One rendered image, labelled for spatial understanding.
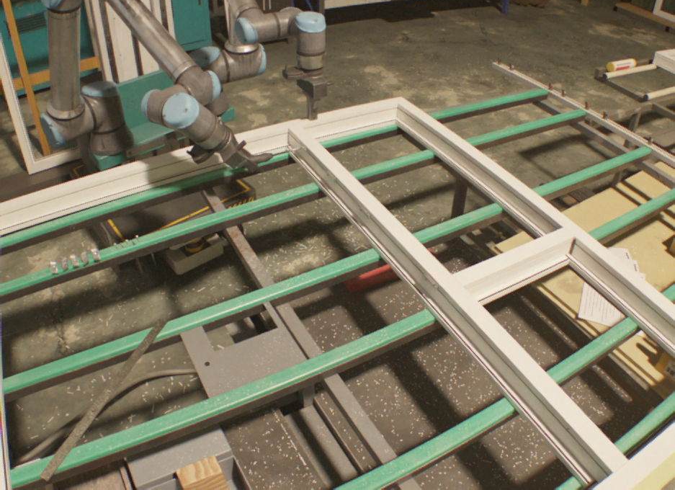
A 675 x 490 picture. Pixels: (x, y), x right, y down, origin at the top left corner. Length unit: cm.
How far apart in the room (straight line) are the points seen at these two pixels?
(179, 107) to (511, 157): 265
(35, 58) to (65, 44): 333
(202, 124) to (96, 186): 44
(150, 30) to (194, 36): 374
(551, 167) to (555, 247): 230
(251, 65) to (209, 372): 156
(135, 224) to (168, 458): 148
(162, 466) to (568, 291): 124
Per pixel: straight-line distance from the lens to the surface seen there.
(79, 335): 258
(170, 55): 163
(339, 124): 188
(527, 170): 358
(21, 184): 376
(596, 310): 171
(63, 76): 200
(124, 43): 243
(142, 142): 233
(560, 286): 175
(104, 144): 228
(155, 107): 149
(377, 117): 195
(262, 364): 116
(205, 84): 158
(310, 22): 168
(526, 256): 133
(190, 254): 259
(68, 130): 215
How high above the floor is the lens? 175
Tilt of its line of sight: 39 degrees down
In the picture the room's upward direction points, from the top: straight up
